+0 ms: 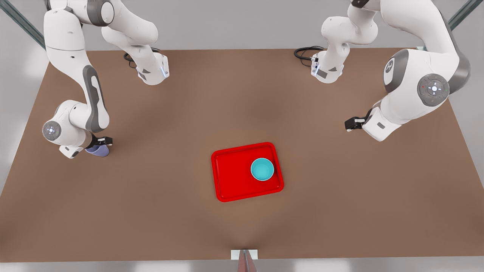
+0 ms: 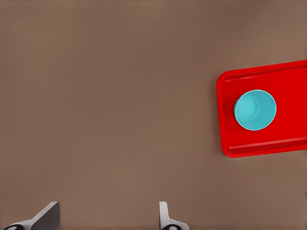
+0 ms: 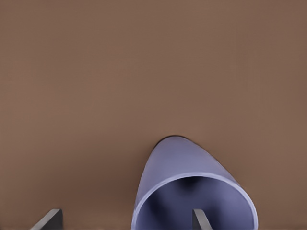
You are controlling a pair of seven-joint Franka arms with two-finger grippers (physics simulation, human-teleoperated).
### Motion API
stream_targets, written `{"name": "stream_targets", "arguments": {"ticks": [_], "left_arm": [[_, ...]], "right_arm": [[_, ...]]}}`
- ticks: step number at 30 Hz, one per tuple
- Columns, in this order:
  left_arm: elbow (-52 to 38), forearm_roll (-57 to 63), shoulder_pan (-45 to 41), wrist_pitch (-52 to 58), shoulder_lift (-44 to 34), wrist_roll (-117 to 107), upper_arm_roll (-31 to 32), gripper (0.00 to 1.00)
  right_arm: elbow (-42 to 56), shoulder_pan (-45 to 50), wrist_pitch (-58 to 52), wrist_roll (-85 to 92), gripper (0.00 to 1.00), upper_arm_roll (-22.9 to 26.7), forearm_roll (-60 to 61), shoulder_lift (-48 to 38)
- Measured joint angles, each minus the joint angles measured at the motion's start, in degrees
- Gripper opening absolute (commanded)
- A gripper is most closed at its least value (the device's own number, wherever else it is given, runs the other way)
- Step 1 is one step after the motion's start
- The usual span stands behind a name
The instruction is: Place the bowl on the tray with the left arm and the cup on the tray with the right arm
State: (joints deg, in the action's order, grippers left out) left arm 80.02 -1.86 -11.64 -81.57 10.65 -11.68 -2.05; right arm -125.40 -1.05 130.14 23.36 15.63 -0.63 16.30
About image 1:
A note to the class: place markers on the lavender cup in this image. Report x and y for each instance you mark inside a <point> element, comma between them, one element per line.
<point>98,151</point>

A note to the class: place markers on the teal bowl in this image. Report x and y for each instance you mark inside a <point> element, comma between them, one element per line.
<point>262,169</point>

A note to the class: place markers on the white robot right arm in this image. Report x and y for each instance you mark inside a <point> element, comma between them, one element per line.
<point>94,98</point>

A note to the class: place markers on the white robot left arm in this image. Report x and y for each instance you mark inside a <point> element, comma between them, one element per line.
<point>412,87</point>

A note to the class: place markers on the red tray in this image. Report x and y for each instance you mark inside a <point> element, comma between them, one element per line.
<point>234,173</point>

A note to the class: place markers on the silver frame post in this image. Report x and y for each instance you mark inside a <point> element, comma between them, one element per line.
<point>23,23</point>
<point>462,13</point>

